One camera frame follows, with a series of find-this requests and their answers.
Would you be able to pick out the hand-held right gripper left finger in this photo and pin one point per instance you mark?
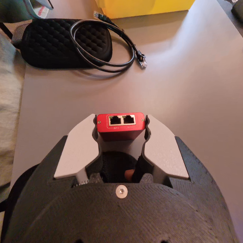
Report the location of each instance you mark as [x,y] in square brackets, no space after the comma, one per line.
[76,150]

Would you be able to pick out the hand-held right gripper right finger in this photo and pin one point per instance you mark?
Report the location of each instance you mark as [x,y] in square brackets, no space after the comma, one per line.
[165,151]

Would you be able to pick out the red ethernet splitter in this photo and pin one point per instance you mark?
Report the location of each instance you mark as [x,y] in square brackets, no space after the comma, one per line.
[121,132]

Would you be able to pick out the yellow plastic bin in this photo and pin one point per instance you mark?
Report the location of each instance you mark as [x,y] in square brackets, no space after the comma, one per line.
[142,7]

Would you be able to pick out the person's left forearm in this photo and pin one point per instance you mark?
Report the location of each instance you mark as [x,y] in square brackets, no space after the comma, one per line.
[15,9]

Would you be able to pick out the grey desk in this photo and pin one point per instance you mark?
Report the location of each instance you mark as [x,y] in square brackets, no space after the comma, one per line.
[180,76]

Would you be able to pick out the person's cream clothing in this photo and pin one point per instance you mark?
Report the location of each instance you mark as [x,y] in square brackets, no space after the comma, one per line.
[9,95]

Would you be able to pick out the black padded wrist rest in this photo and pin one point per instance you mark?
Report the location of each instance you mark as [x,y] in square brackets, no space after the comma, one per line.
[47,45]

